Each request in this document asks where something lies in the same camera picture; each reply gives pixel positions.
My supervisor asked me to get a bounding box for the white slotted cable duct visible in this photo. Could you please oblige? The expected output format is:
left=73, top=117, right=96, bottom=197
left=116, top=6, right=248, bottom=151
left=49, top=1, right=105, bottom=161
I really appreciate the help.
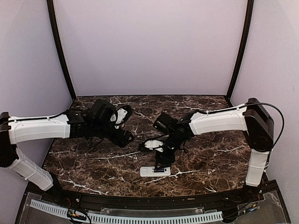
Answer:
left=30, top=199, right=223, bottom=224

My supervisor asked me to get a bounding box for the black frame post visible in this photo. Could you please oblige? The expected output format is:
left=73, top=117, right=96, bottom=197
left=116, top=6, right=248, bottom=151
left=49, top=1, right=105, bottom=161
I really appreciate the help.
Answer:
left=46, top=0, right=77, bottom=101
left=225, top=0, right=254, bottom=103

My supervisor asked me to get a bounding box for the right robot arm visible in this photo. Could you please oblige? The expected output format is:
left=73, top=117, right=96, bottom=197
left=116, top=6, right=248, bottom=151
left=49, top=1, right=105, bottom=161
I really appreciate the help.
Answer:
left=153, top=98, right=278, bottom=203

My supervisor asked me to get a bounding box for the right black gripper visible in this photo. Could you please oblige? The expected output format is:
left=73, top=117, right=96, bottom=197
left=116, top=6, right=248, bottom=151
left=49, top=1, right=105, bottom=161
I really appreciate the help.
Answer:
left=154, top=132, right=185, bottom=170

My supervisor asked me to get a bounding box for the white remote control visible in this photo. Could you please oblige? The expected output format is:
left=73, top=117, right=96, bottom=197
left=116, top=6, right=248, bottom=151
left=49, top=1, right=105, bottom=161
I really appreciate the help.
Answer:
left=140, top=167, right=171, bottom=177

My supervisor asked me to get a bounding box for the left black frame post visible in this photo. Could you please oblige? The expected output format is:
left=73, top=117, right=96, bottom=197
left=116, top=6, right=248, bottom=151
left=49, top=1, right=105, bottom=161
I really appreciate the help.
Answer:
left=46, top=0, right=77, bottom=101

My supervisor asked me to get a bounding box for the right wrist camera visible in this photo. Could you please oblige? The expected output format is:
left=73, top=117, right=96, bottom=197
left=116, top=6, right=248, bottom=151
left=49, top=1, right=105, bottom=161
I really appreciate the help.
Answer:
left=138, top=139, right=164, bottom=152

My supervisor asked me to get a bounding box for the black front rail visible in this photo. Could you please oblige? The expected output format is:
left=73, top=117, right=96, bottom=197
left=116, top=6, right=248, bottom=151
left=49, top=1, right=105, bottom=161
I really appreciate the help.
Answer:
left=27, top=180, right=283, bottom=210

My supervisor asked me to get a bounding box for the right black frame post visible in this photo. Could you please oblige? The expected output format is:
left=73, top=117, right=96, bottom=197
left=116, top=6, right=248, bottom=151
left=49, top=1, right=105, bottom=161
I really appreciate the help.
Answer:
left=225, top=0, right=254, bottom=103

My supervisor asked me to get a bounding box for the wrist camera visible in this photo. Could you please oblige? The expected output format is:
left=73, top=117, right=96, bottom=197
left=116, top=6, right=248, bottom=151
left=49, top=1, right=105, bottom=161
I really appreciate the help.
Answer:
left=138, top=139, right=164, bottom=152
left=110, top=105, right=132, bottom=129

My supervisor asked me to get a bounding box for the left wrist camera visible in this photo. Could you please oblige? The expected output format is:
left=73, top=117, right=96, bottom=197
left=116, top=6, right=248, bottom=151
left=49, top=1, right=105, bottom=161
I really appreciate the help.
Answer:
left=110, top=105, right=132, bottom=129

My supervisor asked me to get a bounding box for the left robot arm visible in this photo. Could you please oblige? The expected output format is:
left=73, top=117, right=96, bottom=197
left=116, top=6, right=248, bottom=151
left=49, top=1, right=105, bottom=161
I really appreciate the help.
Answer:
left=0, top=99, right=134, bottom=203

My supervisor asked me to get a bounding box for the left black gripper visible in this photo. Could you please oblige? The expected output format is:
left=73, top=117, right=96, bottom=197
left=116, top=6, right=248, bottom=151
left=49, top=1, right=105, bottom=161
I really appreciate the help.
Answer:
left=91, top=122, right=134, bottom=147

